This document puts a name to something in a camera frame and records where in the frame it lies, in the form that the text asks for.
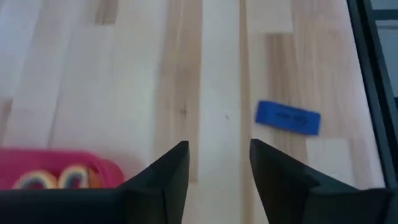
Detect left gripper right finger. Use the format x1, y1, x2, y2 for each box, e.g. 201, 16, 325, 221
249, 138, 398, 224

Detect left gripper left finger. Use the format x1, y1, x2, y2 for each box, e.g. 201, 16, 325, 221
0, 141, 190, 224

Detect blue eraser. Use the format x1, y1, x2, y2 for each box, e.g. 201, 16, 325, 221
254, 99, 322, 137

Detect colourful rainbow toys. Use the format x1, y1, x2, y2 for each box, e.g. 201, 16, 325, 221
12, 164, 103, 190

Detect pink plastic pencil case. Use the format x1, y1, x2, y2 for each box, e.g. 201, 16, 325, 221
0, 148, 125, 190

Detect black metal table frame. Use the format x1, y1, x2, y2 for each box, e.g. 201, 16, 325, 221
346, 0, 398, 190

